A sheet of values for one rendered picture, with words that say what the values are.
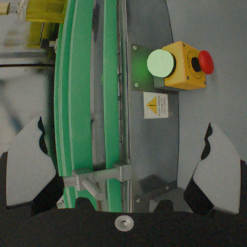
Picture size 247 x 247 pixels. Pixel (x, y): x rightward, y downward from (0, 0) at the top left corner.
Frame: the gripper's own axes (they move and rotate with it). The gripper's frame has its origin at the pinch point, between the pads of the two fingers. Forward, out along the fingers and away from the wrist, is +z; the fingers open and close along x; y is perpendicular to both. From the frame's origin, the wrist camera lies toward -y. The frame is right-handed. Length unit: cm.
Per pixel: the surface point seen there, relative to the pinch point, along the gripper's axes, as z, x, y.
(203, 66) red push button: 10.7, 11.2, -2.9
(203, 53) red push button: 11.5, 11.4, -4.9
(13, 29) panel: 33, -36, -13
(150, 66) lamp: 13.3, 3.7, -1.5
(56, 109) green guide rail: 21.2, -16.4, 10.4
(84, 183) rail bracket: 1.4, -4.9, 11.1
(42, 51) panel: 34.4, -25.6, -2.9
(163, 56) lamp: 12.2, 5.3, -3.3
